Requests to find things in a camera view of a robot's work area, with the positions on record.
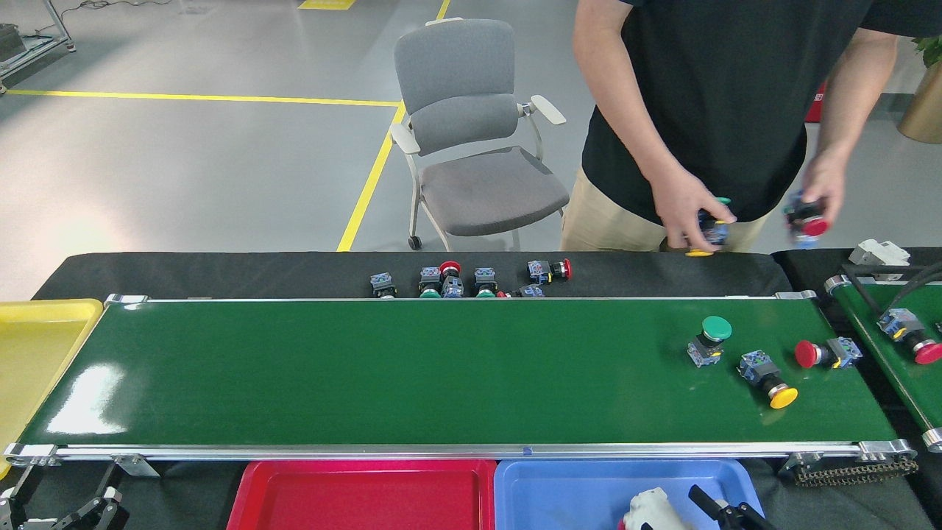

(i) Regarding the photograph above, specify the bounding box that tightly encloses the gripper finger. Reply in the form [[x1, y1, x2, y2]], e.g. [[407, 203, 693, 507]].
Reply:
[[0, 462, 45, 530], [738, 503, 779, 530], [690, 484, 737, 530], [52, 487, 130, 530]]

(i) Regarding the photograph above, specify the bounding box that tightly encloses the white circuit breaker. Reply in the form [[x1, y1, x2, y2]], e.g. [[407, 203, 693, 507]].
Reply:
[[622, 487, 690, 530], [849, 239, 912, 267]]

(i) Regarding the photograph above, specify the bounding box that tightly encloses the yellow plastic tray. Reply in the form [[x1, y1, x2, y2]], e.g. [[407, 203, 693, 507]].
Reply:
[[0, 298, 105, 479]]

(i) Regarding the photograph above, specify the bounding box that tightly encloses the blue plastic tray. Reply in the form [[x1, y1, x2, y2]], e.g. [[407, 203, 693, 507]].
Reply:
[[493, 458, 766, 530]]

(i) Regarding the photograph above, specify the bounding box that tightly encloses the short green conveyor belt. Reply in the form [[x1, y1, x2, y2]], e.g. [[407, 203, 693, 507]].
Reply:
[[824, 261, 942, 452]]

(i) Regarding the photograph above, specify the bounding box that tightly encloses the red plastic tray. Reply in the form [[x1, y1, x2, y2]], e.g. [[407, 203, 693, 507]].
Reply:
[[226, 459, 498, 530]]

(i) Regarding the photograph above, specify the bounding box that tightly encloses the long green conveyor belt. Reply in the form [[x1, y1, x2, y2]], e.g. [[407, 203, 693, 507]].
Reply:
[[4, 292, 919, 468]]

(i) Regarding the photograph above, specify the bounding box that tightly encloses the person's right hand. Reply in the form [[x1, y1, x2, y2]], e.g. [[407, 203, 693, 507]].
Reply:
[[651, 166, 737, 252]]

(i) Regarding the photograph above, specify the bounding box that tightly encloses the person's left hand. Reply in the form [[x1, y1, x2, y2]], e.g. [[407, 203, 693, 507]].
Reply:
[[798, 151, 847, 225]]

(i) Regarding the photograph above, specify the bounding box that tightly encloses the person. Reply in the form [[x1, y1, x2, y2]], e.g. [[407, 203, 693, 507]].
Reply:
[[561, 0, 902, 253]]

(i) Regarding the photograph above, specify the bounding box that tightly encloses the potted plant brass pot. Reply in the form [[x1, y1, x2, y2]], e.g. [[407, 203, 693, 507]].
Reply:
[[896, 35, 942, 144]]

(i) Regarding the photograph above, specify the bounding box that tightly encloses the grey office chair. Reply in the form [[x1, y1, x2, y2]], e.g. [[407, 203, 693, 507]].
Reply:
[[389, 18, 571, 252]]

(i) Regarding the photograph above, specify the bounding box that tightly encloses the conveyor drive chain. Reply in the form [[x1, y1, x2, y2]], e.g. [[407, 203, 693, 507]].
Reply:
[[780, 453, 921, 488]]

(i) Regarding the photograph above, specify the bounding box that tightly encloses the black guide frame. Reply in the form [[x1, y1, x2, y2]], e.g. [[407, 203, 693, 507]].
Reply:
[[841, 263, 942, 314]]

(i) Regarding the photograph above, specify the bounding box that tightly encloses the metal rack frame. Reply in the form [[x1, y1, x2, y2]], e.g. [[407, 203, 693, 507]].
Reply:
[[0, 0, 76, 93]]

